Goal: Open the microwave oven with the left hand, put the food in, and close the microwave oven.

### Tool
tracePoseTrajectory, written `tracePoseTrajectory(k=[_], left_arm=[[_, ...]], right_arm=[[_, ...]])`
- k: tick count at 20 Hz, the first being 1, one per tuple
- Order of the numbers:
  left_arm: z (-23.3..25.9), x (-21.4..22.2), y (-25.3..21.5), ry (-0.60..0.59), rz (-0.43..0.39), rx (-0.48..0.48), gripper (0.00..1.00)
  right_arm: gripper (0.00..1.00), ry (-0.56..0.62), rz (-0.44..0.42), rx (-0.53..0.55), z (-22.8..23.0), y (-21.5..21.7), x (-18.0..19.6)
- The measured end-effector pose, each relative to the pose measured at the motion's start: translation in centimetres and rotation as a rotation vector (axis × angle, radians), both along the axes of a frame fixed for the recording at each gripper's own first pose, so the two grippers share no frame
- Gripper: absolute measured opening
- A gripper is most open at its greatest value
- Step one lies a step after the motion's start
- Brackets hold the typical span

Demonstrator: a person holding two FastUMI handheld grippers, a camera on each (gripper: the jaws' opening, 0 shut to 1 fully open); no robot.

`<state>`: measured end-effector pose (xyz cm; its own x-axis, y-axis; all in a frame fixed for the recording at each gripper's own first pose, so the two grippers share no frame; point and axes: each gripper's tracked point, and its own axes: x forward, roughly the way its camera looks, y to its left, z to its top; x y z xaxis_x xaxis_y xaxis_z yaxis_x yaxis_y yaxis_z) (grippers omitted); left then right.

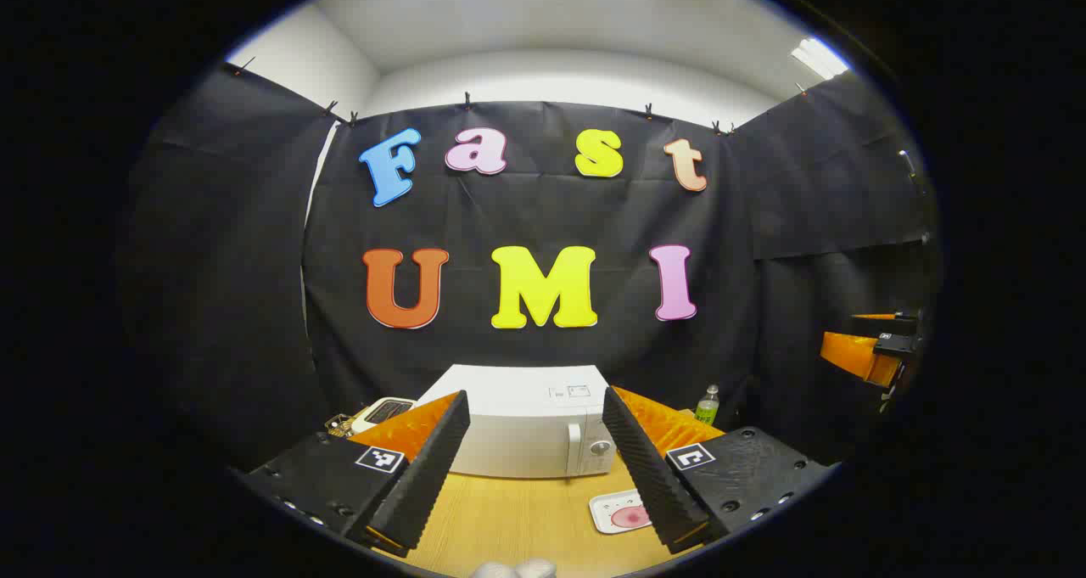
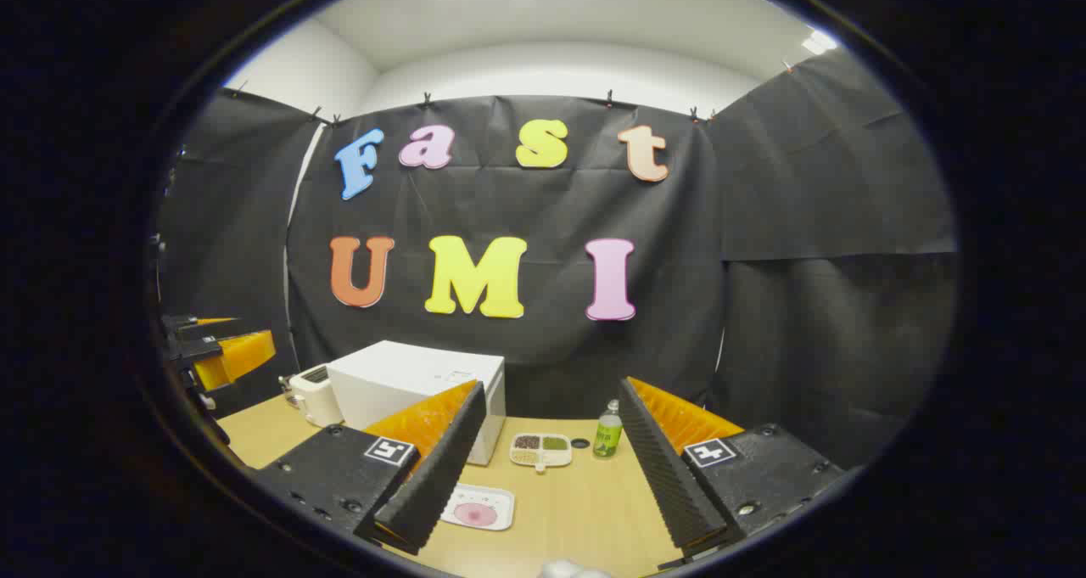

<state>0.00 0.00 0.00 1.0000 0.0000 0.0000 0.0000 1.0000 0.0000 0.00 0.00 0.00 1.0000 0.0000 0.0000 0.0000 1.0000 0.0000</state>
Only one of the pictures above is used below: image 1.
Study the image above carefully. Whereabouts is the white plate with pink food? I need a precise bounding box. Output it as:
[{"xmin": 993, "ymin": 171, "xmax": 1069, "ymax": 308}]
[{"xmin": 589, "ymin": 488, "xmax": 654, "ymax": 535}]

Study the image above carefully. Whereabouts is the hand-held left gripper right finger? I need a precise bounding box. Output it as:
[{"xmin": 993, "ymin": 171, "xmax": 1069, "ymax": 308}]
[{"xmin": 601, "ymin": 384, "xmax": 841, "ymax": 555}]

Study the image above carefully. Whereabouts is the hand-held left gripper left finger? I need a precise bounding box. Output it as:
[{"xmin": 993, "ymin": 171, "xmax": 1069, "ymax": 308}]
[{"xmin": 242, "ymin": 390, "xmax": 472, "ymax": 559}]

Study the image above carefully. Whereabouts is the black backdrop cloth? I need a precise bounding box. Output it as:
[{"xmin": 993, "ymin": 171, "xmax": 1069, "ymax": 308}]
[{"xmin": 119, "ymin": 60, "xmax": 943, "ymax": 477}]

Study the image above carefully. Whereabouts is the white microwave oven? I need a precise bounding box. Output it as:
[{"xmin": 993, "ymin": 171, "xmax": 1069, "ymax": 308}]
[{"xmin": 411, "ymin": 364, "xmax": 619, "ymax": 480}]

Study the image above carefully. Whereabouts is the ceiling light panel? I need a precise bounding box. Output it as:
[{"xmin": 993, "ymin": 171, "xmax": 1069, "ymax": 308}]
[{"xmin": 791, "ymin": 36, "xmax": 849, "ymax": 80}]

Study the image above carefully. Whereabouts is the white toaster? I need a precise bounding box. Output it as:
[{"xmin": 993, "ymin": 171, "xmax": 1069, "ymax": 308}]
[{"xmin": 352, "ymin": 397, "xmax": 418, "ymax": 435}]

